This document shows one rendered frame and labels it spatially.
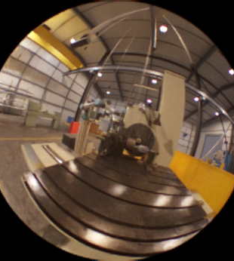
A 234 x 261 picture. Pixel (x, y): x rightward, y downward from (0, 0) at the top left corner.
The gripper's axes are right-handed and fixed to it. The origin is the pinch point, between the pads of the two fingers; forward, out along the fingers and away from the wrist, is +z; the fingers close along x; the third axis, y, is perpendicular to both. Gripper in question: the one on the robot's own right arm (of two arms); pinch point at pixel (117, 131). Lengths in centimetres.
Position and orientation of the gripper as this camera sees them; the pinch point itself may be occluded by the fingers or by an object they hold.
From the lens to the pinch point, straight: 107.3
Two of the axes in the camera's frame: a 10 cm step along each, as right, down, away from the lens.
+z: -3.0, 9.5, 0.3
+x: 8.7, 2.8, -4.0
